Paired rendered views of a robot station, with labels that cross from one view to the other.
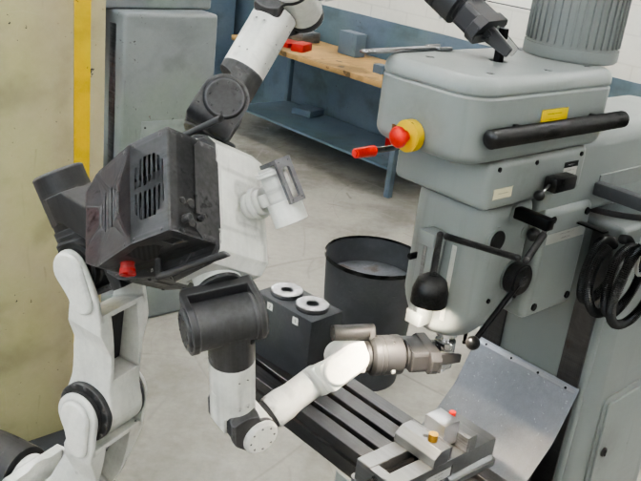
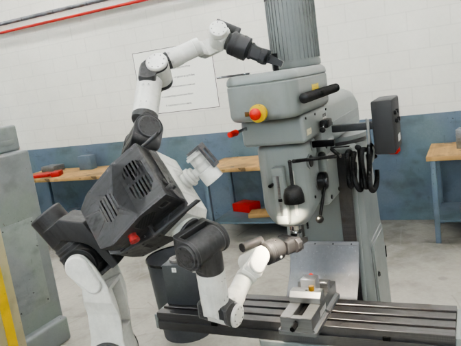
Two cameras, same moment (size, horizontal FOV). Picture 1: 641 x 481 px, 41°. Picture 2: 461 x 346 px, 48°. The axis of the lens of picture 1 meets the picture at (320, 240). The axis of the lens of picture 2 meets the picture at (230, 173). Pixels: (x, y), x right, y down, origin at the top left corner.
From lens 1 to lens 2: 0.63 m
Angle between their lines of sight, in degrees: 22
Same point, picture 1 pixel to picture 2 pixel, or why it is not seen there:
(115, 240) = (124, 220)
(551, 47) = (292, 61)
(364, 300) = not seen: hidden behind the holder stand
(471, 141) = (293, 103)
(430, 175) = (267, 136)
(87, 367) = (102, 331)
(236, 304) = (208, 231)
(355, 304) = not seen: hidden behind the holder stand
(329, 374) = (254, 267)
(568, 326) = (340, 210)
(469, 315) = (311, 206)
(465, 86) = (282, 75)
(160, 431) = not seen: outside the picture
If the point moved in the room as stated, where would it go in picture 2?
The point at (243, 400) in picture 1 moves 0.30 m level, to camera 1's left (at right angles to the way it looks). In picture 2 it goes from (225, 292) to (130, 320)
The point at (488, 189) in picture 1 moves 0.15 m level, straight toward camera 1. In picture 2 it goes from (304, 130) to (319, 133)
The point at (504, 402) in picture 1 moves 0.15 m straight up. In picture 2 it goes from (322, 268) to (318, 236)
